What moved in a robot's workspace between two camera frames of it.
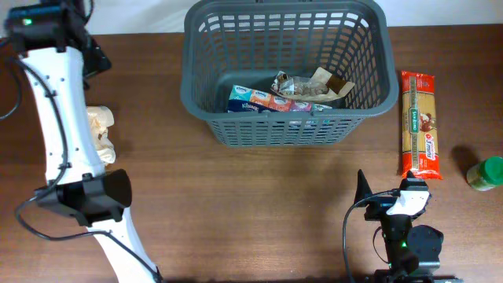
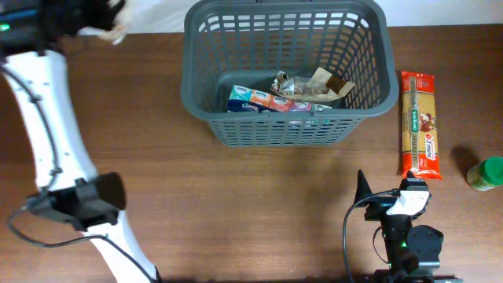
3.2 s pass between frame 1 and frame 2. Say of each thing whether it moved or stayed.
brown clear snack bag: stayed
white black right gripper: stayed
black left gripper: moved
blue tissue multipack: stayed
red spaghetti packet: stayed
